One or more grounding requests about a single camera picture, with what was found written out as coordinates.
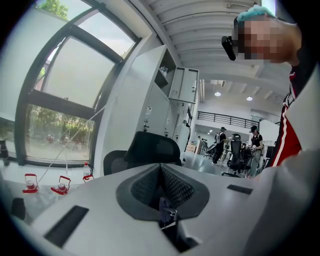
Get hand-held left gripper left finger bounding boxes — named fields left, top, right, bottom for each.
left=31, top=163, right=181, bottom=256

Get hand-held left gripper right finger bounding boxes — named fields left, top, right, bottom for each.
left=161, top=163, right=261, bottom=245

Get cardboard boxes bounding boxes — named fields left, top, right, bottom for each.
left=186, top=142, right=201, bottom=155

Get small black white trash bin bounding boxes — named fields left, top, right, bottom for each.
left=11, top=197, right=26, bottom=221

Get black balcony railing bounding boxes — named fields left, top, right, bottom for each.
left=197, top=111, right=260, bottom=130

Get person's black red jersey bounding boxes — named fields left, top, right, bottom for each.
left=271, top=49, right=320, bottom=168

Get black cylindrical object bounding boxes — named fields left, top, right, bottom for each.
left=0, top=138, right=11, bottom=166

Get grey metal locker cabinet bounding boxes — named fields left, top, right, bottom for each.
left=129, top=44, right=201, bottom=151

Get person's head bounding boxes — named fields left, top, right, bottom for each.
left=234, top=14, right=302, bottom=63

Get teal hair clip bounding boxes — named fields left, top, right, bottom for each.
left=236, top=4, right=276, bottom=22

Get white window cord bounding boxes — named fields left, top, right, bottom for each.
left=44, top=97, right=118, bottom=176

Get black window frame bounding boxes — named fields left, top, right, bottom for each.
left=14, top=0, right=143, bottom=168

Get black head-mounted camera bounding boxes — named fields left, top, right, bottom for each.
left=221, top=36, right=238, bottom=62

